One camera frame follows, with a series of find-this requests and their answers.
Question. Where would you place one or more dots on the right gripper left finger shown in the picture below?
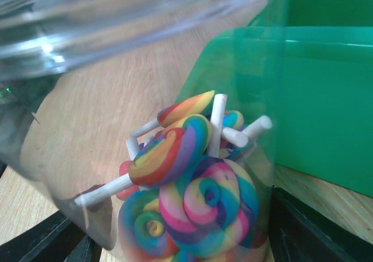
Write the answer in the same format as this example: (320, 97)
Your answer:
(56, 238)

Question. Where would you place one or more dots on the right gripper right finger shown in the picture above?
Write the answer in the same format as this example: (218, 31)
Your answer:
(297, 232)

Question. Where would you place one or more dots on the clear plastic jar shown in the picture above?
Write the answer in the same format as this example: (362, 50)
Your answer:
(71, 134)

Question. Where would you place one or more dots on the green bin with gummies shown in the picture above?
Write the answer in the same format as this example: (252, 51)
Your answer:
(308, 65)

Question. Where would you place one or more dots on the clear jar lid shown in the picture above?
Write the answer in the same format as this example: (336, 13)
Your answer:
(46, 37)

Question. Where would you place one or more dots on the blue green swirl lollipop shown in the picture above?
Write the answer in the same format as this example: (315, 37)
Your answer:
(142, 234)

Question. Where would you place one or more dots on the pastel swirl lollipop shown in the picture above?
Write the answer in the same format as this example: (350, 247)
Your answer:
(211, 208)

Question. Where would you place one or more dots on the rainbow swirl lollipop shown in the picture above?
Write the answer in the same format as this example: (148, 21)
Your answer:
(161, 161)

